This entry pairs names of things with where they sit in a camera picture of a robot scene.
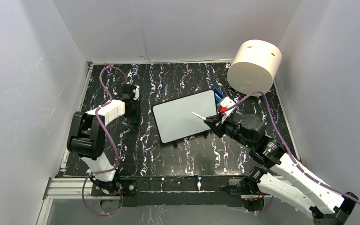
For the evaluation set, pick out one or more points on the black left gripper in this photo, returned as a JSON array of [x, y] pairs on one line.
[[137, 113]]

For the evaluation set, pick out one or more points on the aluminium frame rail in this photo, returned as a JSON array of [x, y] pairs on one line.
[[155, 200]]

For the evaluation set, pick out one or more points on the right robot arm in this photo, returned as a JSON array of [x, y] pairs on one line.
[[280, 176]]

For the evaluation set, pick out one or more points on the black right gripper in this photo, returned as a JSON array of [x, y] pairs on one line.
[[215, 121]]

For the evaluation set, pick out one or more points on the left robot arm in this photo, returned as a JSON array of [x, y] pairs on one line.
[[88, 134]]

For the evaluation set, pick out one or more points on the cream cylindrical container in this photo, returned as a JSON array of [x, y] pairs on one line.
[[254, 67]]

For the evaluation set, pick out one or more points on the white marker pen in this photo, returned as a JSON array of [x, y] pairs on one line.
[[199, 116]]

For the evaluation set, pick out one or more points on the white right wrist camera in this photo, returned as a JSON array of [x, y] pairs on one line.
[[225, 108]]

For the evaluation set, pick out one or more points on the white whiteboard black frame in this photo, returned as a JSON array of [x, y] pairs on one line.
[[174, 118]]

